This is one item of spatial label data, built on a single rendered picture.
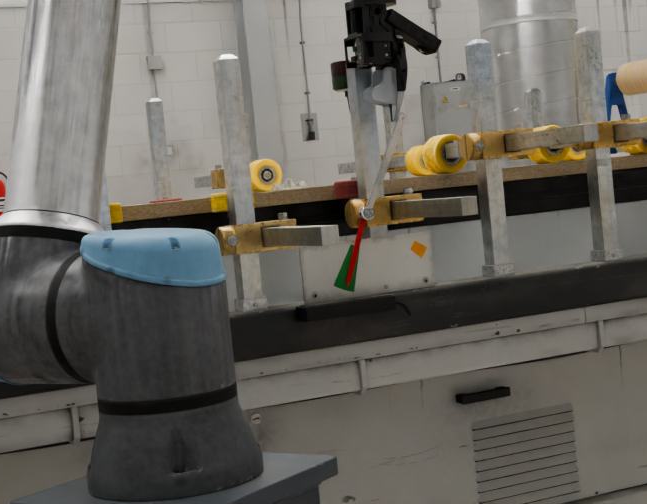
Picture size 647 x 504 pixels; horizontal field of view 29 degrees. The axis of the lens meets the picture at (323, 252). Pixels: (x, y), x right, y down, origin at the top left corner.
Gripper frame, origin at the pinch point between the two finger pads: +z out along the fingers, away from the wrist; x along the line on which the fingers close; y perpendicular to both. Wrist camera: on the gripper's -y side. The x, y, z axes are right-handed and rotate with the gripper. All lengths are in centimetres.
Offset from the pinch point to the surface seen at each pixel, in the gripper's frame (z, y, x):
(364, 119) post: 0.2, 3.3, -6.0
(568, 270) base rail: 31.6, -35.5, -3.7
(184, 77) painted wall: -81, -207, -725
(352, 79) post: -7.0, 4.4, -7.2
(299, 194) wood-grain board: 12.5, 8.4, -26.3
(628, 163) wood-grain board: 13, -69, -26
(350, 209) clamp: 15.9, 7.0, -7.5
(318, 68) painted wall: -82, -321, -728
